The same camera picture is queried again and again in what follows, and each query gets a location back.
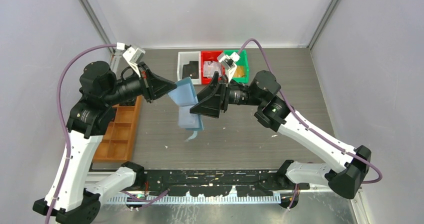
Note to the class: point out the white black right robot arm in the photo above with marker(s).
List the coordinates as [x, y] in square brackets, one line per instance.
[344, 167]

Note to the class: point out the red plastic bin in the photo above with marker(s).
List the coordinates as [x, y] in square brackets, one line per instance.
[209, 55]

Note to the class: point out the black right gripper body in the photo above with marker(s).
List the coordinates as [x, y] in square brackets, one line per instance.
[225, 92]

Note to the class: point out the cards in red bin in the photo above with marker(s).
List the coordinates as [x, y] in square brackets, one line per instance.
[210, 67]

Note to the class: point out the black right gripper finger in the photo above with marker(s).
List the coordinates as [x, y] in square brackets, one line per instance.
[207, 109]
[207, 94]

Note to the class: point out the green plastic bin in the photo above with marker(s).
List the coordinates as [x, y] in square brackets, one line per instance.
[243, 61]

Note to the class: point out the gold card in green bin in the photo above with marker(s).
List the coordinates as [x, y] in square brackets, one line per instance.
[239, 72]

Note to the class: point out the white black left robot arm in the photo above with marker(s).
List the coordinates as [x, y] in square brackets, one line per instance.
[69, 200]

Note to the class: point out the orange compartment tray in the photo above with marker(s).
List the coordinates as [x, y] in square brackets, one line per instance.
[118, 143]

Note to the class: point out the white plastic bin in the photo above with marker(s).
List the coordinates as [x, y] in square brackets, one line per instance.
[184, 57]

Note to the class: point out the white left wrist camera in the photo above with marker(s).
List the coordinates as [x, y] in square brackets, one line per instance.
[133, 55]

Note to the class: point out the blue leather card holder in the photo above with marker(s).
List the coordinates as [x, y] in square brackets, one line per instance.
[185, 97]

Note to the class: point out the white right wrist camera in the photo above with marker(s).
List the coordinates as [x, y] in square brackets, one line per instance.
[229, 62]

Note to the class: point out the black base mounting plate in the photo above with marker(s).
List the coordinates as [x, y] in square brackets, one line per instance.
[211, 182]

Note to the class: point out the black item in white bin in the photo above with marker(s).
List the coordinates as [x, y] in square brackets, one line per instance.
[190, 70]

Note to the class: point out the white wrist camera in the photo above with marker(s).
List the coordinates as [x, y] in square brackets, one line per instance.
[133, 55]
[229, 62]

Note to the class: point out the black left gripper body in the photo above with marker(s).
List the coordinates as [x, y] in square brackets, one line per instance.
[144, 80]

